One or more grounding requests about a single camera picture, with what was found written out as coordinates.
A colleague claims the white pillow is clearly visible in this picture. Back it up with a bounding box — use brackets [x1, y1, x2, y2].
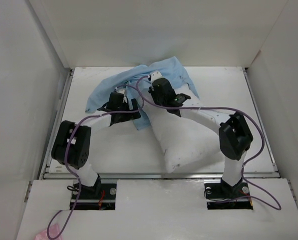
[138, 83, 229, 174]

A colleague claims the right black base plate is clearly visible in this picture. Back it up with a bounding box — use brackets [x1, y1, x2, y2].
[204, 181, 253, 210]

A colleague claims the aluminium front rail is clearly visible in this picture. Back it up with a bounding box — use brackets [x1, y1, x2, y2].
[41, 171, 280, 180]

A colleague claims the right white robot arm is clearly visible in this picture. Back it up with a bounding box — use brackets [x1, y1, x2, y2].
[148, 77, 254, 197]

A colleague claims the pink plastic bag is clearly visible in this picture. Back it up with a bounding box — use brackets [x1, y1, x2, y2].
[34, 224, 60, 240]

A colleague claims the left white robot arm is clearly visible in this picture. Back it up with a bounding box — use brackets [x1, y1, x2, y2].
[51, 91, 141, 199]

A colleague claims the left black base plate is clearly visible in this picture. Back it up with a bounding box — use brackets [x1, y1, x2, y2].
[67, 182, 117, 211]

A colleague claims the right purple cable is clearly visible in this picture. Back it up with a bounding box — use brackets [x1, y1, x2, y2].
[135, 74, 282, 210]

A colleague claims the purple cable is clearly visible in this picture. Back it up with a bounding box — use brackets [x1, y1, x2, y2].
[135, 74, 282, 210]
[46, 84, 146, 240]

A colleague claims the light blue pillowcase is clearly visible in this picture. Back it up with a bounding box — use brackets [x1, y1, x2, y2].
[83, 57, 199, 132]

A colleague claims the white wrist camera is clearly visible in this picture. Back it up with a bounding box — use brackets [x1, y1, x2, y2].
[150, 71, 163, 82]
[115, 86, 128, 103]

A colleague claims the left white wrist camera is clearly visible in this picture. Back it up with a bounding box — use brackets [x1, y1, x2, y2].
[115, 86, 128, 103]

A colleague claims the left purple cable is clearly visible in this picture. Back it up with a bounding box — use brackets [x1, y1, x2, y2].
[46, 84, 146, 240]

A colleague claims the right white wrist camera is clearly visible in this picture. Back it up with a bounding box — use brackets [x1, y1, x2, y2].
[150, 71, 163, 82]

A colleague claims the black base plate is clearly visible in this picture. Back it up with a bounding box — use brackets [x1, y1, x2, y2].
[67, 182, 117, 211]
[204, 181, 253, 210]

